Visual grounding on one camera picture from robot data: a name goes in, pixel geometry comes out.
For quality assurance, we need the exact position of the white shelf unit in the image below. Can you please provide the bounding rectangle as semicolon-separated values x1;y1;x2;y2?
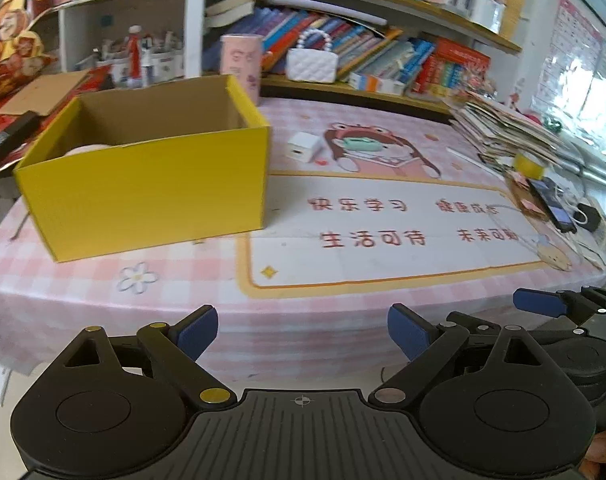
28;0;189;81

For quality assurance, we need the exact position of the stack of paper cards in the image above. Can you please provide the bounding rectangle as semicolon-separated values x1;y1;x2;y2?
448;92;584;171

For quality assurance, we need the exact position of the pink plush toy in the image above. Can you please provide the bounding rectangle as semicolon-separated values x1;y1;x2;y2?
63;143;116;157

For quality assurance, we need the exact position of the yellow cardboard box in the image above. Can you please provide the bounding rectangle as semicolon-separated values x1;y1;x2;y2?
0;71;271;263

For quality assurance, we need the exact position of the long black box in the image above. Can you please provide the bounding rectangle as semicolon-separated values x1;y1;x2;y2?
0;111;40;167

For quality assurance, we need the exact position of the white cable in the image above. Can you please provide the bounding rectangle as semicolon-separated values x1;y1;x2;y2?
488;204;591;266

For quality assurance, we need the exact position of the white storage box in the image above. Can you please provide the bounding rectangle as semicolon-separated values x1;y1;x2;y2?
470;0;507;35

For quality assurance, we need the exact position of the black power adapter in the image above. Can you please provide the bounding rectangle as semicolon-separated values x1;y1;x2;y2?
572;204;603;232

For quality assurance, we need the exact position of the pink wall poster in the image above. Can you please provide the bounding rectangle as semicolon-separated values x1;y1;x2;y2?
530;0;606;126

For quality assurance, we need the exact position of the row of colourful books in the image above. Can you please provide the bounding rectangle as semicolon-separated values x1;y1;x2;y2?
203;5;491;98

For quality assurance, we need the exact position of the group of white pen holders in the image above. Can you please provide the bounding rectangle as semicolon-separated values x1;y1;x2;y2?
90;32;186;86

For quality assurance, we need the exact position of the red bottle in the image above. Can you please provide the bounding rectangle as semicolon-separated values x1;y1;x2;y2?
127;25;144;88

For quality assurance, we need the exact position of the pink cylinder container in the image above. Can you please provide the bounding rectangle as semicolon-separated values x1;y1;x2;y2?
219;34;264;107

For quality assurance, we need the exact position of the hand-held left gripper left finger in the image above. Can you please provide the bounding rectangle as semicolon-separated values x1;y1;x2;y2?
58;304;237;411

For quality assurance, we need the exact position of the white stick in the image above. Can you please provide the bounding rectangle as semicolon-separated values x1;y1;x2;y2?
445;146;489;166

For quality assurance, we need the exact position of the brown patterned card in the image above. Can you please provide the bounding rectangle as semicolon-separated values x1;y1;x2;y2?
506;172;554;221

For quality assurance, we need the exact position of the pink checked printed tablecloth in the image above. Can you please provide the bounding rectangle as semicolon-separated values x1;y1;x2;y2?
0;95;606;391

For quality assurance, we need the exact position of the wooden bookshelf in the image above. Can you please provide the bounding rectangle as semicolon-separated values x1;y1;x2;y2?
185;0;539;116

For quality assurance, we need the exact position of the white charger cube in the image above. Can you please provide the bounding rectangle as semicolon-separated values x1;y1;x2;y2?
285;131;321;163

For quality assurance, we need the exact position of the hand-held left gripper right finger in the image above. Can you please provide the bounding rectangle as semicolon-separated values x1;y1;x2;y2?
374;303;549;409

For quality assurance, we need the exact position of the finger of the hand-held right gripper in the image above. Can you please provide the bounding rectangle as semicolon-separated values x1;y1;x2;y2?
513;286;606;322
447;311;505;337

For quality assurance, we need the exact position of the stack of thick books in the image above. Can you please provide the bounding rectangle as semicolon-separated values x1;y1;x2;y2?
203;0;264;28

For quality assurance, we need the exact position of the white quilted beaded handbag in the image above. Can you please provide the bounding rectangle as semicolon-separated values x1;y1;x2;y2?
286;29;340;85

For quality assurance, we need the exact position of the yellow tape roll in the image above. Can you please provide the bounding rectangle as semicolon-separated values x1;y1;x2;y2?
513;152;546;178

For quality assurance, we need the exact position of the black smartphone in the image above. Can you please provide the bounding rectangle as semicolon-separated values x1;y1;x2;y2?
528;177;579;233

